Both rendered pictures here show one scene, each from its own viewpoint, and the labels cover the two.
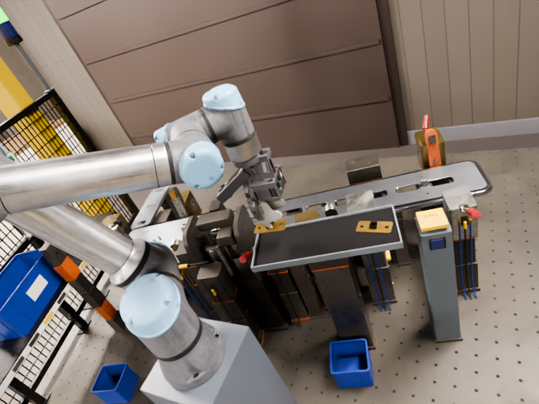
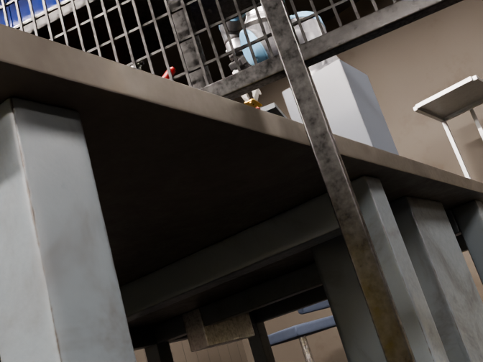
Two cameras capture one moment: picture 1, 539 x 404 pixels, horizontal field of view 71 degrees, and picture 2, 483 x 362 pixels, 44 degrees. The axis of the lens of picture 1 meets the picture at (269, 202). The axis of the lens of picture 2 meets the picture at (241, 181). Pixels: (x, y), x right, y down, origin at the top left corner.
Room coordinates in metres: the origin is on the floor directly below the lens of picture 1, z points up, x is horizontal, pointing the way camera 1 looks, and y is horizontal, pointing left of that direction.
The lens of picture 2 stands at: (1.05, 1.92, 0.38)
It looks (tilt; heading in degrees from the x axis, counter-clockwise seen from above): 17 degrees up; 265
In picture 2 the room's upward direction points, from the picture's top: 17 degrees counter-clockwise
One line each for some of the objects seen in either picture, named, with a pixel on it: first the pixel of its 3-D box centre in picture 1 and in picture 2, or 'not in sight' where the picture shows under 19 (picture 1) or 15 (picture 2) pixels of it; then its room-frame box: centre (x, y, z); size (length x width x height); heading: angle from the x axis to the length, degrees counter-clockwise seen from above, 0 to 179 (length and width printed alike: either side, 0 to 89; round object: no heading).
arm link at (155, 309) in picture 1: (159, 312); (305, 36); (0.58, 0.30, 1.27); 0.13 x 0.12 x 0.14; 8
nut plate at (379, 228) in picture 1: (374, 225); not in sight; (0.67, -0.21, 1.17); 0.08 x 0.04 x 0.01; 52
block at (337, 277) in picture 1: (343, 296); not in sight; (0.71, -0.09, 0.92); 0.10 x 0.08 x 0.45; 70
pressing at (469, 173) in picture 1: (276, 215); not in sight; (1.10, 0.00, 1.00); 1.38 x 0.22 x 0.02; 70
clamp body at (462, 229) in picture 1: (463, 247); not in sight; (0.74, -0.48, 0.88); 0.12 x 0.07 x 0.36; 160
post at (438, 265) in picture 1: (439, 284); not in sight; (0.62, -0.33, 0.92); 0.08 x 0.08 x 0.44; 70
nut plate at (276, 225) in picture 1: (269, 225); (252, 103); (0.76, 0.02, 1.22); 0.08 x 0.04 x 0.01; 64
